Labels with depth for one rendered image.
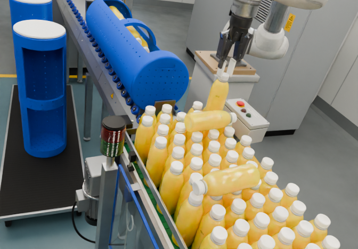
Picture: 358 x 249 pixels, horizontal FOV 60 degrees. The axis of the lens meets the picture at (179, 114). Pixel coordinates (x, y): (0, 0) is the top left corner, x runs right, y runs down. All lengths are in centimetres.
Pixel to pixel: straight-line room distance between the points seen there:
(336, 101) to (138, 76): 320
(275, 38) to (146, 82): 84
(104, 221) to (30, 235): 110
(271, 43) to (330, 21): 119
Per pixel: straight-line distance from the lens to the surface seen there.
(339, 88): 417
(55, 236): 212
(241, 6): 107
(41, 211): 206
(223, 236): 83
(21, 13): 252
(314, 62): 311
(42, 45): 190
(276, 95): 304
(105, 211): 105
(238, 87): 197
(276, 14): 178
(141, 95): 137
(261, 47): 189
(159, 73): 134
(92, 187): 128
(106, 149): 85
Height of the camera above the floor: 174
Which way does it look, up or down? 33 degrees down
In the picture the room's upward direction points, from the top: 13 degrees clockwise
